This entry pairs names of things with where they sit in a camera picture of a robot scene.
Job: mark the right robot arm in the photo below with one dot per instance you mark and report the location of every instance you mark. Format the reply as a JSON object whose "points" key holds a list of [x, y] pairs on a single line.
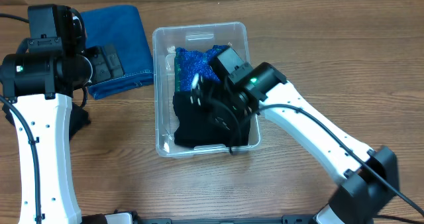
{"points": [[367, 179]]}

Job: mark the blue green sequin cloth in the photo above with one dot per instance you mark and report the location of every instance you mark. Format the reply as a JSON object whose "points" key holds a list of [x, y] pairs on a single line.
{"points": [[188, 63]]}

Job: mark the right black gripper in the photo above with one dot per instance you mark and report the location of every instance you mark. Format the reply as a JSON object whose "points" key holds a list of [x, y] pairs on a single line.
{"points": [[229, 117]]}

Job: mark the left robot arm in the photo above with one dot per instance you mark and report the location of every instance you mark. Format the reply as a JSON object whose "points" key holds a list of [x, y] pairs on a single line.
{"points": [[38, 84]]}

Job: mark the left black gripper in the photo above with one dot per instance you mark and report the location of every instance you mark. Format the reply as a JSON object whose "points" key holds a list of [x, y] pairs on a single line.
{"points": [[103, 71]]}

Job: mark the folded blue denim towel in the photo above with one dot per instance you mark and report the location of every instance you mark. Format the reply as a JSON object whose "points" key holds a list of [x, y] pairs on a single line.
{"points": [[121, 26]]}

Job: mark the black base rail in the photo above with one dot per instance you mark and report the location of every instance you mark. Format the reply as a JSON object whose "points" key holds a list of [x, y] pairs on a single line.
{"points": [[225, 220]]}

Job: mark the black cloth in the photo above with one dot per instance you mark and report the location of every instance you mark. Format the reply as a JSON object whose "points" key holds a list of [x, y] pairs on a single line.
{"points": [[79, 118], [192, 118], [213, 135]]}

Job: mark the clear plastic storage container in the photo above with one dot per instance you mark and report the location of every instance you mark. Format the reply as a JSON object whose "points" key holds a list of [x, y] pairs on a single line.
{"points": [[201, 38]]}

